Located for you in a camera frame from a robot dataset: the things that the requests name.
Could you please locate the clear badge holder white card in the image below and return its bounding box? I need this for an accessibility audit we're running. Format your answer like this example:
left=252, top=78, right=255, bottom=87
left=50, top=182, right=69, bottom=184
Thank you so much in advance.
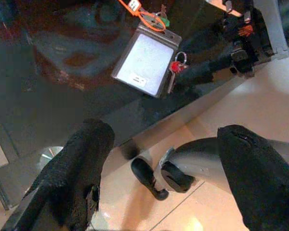
left=110, top=23, right=183, bottom=98

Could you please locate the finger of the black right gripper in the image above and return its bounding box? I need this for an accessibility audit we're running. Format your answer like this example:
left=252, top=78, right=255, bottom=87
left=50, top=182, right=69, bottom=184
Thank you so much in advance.
left=180, top=25, right=228, bottom=52
left=176, top=53, right=235, bottom=87

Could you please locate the orange lanyard strap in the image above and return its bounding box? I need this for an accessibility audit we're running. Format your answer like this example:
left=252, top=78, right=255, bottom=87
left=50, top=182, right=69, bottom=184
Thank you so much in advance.
left=117, top=0, right=167, bottom=33

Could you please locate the silver robot leg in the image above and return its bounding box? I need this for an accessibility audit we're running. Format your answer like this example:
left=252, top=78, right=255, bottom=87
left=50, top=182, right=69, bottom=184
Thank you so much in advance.
left=158, top=138, right=228, bottom=186

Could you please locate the green capped key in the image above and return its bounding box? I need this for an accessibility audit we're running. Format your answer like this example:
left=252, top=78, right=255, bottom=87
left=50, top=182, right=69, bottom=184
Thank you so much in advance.
left=155, top=5, right=171, bottom=27

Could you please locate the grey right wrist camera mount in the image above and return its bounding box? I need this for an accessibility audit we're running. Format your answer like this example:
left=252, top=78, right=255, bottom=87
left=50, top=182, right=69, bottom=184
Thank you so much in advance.
left=252, top=0, right=289, bottom=60

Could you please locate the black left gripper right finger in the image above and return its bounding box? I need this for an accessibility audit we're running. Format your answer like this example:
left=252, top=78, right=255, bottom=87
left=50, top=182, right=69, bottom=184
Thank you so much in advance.
left=217, top=124, right=289, bottom=231

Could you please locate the silver key ring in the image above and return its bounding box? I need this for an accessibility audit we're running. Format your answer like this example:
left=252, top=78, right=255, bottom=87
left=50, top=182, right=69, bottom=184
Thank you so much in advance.
left=174, top=51, right=188, bottom=71

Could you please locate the red capped silver key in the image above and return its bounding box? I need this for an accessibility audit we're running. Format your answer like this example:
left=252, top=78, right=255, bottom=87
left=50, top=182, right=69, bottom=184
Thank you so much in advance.
left=167, top=61, right=189, bottom=94

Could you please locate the round silver table base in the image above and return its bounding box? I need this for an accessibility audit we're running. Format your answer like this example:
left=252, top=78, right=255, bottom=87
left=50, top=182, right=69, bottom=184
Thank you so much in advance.
left=35, top=146, right=64, bottom=170

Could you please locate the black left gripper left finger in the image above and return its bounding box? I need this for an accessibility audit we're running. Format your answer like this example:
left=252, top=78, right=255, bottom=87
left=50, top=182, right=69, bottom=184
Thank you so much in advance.
left=2, top=119, right=116, bottom=231

